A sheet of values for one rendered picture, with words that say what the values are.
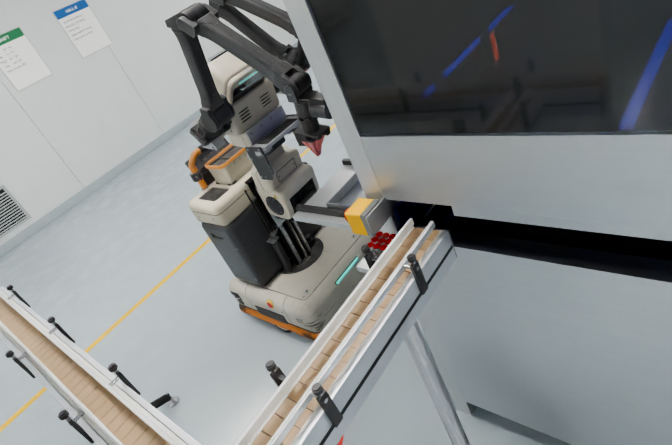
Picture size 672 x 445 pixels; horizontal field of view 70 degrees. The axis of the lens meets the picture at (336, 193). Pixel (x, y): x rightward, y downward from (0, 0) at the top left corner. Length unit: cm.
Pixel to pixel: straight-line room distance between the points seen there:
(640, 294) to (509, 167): 37
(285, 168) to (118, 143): 460
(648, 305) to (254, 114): 147
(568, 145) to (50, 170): 581
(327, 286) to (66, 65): 478
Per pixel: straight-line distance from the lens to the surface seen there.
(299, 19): 112
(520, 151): 100
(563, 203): 105
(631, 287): 116
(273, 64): 142
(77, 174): 637
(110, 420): 133
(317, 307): 225
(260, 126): 197
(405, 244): 124
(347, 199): 161
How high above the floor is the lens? 169
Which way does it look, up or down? 29 degrees down
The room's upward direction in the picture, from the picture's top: 25 degrees counter-clockwise
